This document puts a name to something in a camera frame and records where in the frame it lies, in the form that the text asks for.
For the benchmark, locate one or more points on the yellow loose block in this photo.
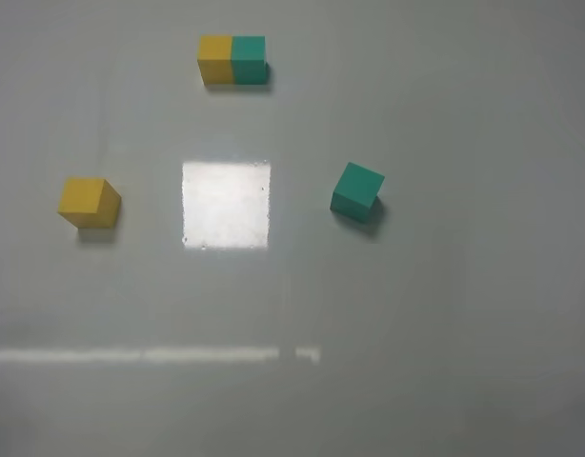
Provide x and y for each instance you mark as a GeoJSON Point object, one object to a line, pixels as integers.
{"type": "Point", "coordinates": [89, 203]}

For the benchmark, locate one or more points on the green template block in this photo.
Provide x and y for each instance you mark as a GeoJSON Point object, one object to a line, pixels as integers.
{"type": "Point", "coordinates": [249, 62]}

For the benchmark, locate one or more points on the yellow template block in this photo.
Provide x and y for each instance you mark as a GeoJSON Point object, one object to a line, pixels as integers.
{"type": "Point", "coordinates": [214, 58]}

